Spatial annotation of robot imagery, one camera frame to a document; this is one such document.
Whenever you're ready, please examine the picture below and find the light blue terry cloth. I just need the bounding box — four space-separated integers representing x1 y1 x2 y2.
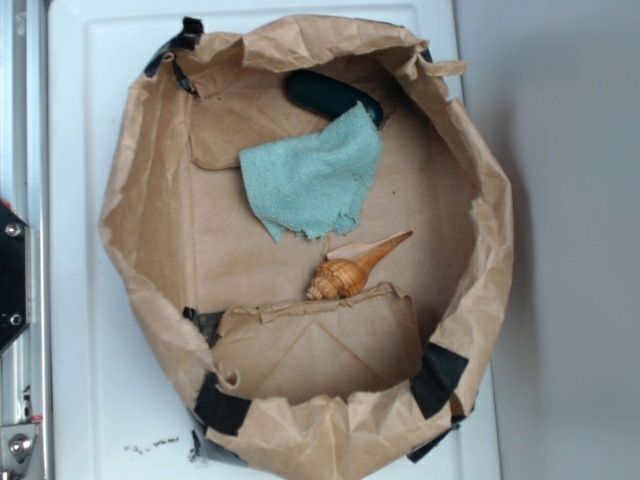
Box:
239 102 383 242

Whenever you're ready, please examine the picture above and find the orange spiral conch shell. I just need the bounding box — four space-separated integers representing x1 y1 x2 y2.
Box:
306 231 413 300

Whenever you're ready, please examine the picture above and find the dark green oblong object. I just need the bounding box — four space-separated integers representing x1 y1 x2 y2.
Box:
284 70 385 128

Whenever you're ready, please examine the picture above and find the brown paper bag bin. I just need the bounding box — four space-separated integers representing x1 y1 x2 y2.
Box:
100 15 513 479

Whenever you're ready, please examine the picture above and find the white plastic tray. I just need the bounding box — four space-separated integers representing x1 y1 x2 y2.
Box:
45 0 503 480

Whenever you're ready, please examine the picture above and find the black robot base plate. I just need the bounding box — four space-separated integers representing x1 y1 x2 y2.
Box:
0 200 28 354

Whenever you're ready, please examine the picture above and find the aluminium frame rail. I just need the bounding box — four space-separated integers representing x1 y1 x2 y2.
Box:
1 1 55 479

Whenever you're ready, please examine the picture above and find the silver metal corner bracket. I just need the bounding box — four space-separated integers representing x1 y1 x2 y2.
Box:
1 423 40 475

